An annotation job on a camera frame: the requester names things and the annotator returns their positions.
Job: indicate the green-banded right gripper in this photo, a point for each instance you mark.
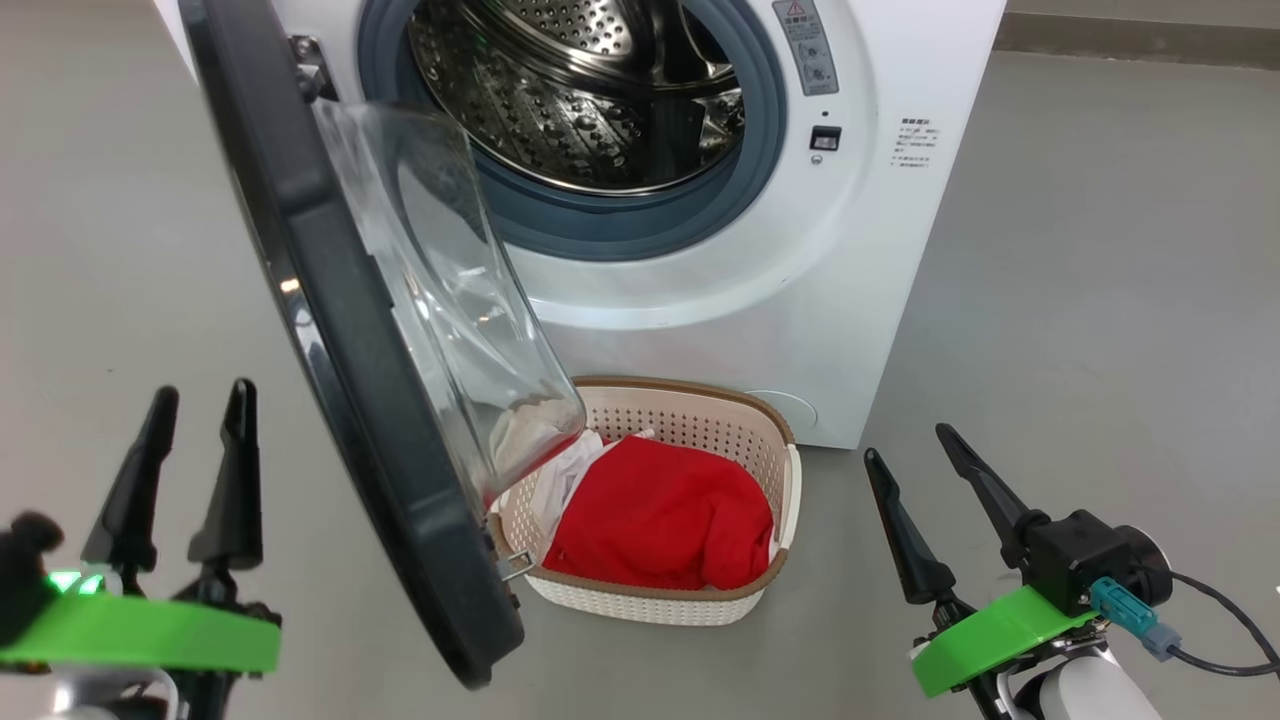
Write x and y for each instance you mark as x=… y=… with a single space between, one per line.
x=990 y=635

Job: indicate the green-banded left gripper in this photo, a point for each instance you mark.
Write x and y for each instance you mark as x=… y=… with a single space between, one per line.
x=150 y=635

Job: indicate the black-rimmed glass washer door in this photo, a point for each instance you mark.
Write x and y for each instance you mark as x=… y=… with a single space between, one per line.
x=400 y=400

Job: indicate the white garment with red trim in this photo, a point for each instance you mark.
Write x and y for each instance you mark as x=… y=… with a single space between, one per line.
x=565 y=480

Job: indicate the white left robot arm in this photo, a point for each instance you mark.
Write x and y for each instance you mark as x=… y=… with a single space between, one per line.
x=100 y=695

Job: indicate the white front-load washing machine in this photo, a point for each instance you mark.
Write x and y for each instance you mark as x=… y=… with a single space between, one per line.
x=800 y=300

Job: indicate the cream perforated laundry basket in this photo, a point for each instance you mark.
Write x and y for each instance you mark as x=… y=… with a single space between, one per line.
x=680 y=605

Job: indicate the grey rubber door gasket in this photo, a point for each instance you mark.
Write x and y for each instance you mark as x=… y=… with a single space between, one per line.
x=620 y=225

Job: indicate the round white filter cover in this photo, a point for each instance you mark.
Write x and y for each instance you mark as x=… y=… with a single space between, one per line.
x=785 y=415

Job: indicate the grey warning sticker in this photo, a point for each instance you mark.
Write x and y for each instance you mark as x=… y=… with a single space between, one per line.
x=808 y=50

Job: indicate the steel washer drum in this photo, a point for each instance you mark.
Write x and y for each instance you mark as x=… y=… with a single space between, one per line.
x=560 y=110

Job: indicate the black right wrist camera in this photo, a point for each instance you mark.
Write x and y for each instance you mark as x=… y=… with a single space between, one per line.
x=1080 y=555

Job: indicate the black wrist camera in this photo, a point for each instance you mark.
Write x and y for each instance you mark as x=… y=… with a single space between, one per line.
x=25 y=570
x=1080 y=555

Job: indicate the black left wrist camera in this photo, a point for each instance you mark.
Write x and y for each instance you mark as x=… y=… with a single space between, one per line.
x=25 y=570

